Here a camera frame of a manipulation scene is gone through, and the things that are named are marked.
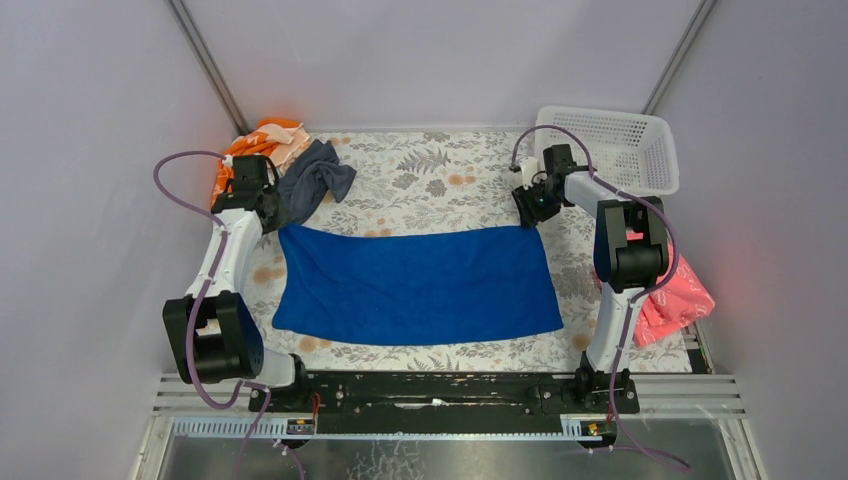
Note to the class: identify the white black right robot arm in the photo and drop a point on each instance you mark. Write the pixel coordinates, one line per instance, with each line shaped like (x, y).
(630, 255)

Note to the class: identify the dark grey towel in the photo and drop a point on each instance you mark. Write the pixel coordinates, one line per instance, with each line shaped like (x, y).
(315, 172)

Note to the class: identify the blue towel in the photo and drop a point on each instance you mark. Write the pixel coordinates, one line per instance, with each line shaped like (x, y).
(479, 285)

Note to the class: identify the pink patterned towel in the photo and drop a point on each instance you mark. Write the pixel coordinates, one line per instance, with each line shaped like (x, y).
(676, 305)

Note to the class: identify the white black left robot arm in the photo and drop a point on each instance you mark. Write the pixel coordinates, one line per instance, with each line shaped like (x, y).
(211, 331)

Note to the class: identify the floral tablecloth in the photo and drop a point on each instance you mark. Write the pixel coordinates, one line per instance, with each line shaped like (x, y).
(431, 182)

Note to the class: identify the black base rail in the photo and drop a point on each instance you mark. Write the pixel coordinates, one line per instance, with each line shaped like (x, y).
(372, 402)

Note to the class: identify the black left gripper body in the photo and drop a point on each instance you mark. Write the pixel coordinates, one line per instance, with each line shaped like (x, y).
(274, 212)

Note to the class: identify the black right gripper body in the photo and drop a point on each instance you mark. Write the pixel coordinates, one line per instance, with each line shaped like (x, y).
(527, 209)

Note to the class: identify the orange white towel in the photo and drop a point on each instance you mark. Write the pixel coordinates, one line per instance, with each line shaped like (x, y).
(281, 140)

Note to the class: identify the white plastic basket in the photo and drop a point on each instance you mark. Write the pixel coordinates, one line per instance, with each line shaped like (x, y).
(633, 151)

